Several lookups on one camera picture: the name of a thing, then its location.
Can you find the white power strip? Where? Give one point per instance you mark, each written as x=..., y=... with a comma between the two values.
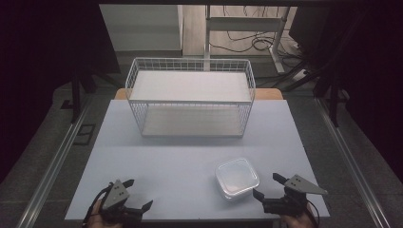
x=300, y=75

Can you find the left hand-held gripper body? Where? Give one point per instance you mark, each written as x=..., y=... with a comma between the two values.
x=116, y=193

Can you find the white metal desk frame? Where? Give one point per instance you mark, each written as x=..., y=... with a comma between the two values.
x=244, y=23

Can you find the clear plastic food container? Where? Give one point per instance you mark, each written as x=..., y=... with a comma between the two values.
x=237, y=179

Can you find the person's right hand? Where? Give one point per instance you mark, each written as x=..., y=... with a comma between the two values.
x=296, y=222

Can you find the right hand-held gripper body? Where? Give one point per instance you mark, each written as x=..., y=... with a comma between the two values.
x=293, y=198

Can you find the black floor socket plate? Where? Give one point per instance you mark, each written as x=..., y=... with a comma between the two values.
x=85, y=134

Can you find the metal floor rail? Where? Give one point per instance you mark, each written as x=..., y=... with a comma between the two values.
x=50, y=171
x=351, y=161

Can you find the white cabinet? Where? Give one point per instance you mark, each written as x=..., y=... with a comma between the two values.
x=142, y=28

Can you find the black metal stand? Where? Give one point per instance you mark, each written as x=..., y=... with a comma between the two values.
x=75, y=95
x=334, y=104

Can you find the person's left hand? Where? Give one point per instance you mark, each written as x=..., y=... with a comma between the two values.
x=95, y=219

